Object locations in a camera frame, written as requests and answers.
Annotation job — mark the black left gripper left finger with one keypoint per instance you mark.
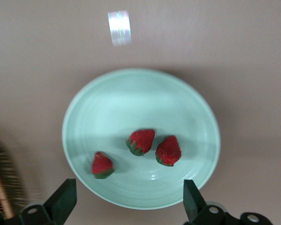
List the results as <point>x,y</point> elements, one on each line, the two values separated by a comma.
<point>61,204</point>

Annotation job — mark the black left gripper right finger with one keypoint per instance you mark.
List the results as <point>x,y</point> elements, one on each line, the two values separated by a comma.
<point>194,204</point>

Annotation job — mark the red strawberry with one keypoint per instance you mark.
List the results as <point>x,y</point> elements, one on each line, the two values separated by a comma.
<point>141,141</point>
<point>102,165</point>
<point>168,151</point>

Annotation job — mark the pale green round plate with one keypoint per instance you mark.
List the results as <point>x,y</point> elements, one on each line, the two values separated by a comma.
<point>140,100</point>

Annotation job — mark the brown wicker basket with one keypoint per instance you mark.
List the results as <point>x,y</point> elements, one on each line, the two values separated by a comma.
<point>0,182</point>

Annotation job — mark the brown table cover sheet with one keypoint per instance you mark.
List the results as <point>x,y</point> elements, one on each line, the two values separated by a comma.
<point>248,58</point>

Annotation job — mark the small clear tape piece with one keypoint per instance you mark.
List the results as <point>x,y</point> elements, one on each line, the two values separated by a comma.
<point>119,28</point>

